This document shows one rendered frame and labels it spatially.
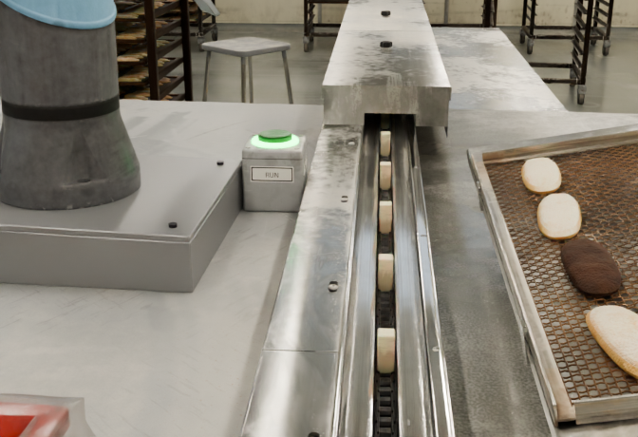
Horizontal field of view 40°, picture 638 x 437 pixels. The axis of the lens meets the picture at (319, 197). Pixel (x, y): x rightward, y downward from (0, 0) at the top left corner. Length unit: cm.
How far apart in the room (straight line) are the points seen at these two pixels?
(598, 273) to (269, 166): 45
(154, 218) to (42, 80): 17
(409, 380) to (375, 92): 66
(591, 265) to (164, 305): 37
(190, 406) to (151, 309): 17
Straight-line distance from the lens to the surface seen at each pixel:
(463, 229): 98
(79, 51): 87
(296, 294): 72
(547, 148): 99
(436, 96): 123
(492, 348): 74
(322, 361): 63
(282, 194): 101
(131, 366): 72
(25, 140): 90
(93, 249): 84
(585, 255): 71
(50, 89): 88
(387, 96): 123
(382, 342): 65
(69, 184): 89
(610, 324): 61
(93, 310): 82
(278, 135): 102
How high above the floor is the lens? 118
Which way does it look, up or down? 19 degrees down
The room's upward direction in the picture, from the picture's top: straight up
